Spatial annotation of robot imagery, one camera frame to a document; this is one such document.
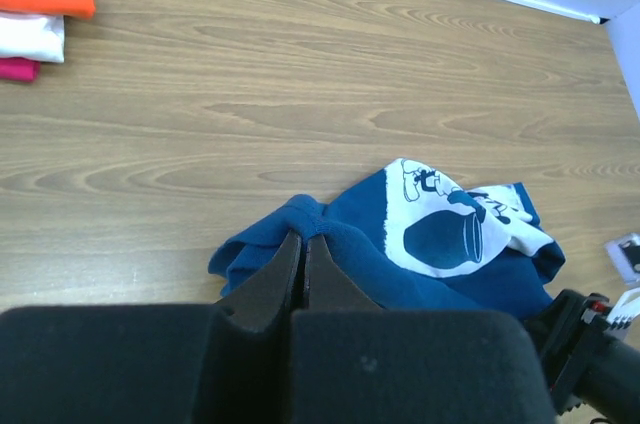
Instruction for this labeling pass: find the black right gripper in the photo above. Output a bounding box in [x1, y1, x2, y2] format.
[524, 289, 625, 414]

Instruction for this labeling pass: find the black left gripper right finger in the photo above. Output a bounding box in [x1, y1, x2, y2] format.
[303, 235, 381, 310]

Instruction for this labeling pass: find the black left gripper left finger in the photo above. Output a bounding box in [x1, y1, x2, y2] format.
[217, 231, 302, 332]

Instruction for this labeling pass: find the blue Mickey print t-shirt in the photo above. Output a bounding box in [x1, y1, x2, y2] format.
[208, 158, 565, 319]

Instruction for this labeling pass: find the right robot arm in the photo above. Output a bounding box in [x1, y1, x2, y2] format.
[290, 236, 639, 423]

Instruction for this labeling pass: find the folded magenta t-shirt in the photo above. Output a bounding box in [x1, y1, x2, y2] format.
[0, 57, 40, 83]

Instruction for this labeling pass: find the folded white t-shirt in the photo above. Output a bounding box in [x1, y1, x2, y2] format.
[1, 12, 65, 63]

